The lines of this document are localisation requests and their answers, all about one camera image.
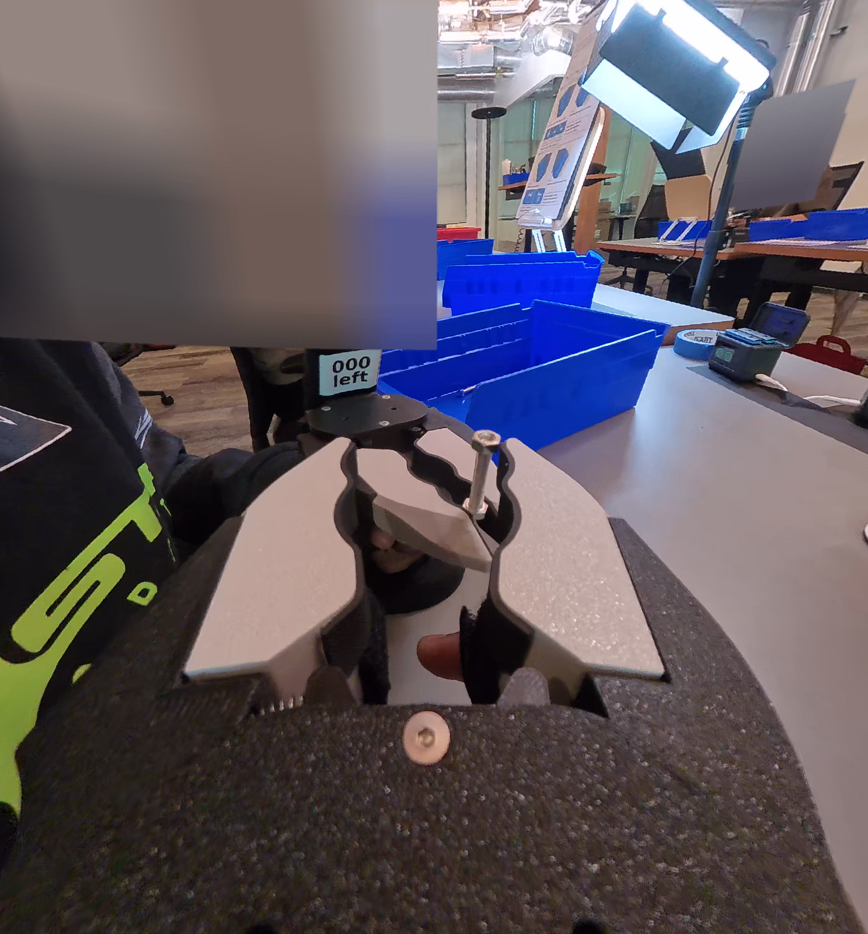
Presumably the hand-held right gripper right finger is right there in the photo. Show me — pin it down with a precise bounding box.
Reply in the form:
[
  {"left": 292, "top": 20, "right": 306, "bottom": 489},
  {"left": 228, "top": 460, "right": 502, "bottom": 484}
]
[{"left": 459, "top": 436, "right": 667, "bottom": 707}]

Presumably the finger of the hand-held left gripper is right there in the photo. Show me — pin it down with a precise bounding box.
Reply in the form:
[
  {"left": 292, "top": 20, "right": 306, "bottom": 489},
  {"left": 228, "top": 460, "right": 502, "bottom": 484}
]
[
  {"left": 410, "top": 429, "right": 509, "bottom": 547},
  {"left": 352, "top": 447, "right": 495, "bottom": 575}
]

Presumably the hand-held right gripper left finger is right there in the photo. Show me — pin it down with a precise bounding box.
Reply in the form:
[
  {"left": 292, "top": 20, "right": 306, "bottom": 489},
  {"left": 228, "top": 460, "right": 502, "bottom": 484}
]
[{"left": 184, "top": 436, "right": 391, "bottom": 707}]

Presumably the long steel hex bolt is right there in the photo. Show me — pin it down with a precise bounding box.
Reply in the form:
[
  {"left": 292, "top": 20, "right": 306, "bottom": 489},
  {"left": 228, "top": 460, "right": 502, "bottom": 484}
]
[{"left": 465, "top": 444, "right": 495, "bottom": 521}]

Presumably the person's left forearm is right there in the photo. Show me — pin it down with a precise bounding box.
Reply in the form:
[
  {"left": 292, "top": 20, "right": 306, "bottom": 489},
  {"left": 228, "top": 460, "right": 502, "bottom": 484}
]
[{"left": 167, "top": 441, "right": 307, "bottom": 556}]

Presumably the person's left hand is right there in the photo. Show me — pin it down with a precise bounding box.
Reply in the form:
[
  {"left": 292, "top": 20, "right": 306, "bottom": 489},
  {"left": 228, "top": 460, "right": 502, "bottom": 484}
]
[{"left": 364, "top": 525, "right": 425, "bottom": 579}]

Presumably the person's right hand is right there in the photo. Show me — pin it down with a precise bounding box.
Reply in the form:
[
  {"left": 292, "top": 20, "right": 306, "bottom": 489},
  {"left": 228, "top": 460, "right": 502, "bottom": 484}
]
[{"left": 417, "top": 632, "right": 466, "bottom": 680}]

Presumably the black battery charger case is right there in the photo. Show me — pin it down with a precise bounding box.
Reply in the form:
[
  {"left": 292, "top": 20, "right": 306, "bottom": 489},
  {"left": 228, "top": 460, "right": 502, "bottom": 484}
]
[{"left": 709, "top": 303, "right": 812, "bottom": 382}]

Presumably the red tool bag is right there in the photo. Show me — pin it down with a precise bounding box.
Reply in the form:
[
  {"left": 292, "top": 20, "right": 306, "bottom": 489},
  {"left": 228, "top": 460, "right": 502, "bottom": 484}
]
[{"left": 787, "top": 334, "right": 868, "bottom": 377}]

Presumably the black floor lamp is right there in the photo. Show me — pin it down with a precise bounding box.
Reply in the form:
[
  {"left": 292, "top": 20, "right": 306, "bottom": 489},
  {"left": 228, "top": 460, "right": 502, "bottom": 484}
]
[{"left": 474, "top": 106, "right": 508, "bottom": 227}]

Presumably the instruction poster on tan board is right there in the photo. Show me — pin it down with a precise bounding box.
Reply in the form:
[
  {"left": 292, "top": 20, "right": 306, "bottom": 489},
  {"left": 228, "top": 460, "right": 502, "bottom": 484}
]
[{"left": 515, "top": 7, "right": 610, "bottom": 227}]

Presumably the black tripod pole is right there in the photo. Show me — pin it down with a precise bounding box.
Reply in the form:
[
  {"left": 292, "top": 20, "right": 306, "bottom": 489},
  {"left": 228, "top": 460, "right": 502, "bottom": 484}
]
[{"left": 689, "top": 80, "right": 770, "bottom": 311}]

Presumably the cardboard box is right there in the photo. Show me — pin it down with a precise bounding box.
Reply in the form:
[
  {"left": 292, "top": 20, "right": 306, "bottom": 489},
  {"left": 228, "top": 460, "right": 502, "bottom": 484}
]
[{"left": 663, "top": 171, "right": 712, "bottom": 220}]

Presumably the wood-topped office desk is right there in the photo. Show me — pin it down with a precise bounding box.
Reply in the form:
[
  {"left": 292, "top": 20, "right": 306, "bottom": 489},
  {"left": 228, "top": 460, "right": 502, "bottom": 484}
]
[{"left": 598, "top": 237, "right": 868, "bottom": 307}]

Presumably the studio light panel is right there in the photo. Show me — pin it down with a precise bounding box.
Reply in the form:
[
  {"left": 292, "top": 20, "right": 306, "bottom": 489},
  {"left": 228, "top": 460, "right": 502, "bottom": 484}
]
[{"left": 578, "top": 0, "right": 778, "bottom": 153}]

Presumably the white cable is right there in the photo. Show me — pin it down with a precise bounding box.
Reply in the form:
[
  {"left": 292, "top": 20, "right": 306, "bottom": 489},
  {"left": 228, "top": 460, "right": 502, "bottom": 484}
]
[{"left": 755, "top": 374, "right": 864, "bottom": 408}]

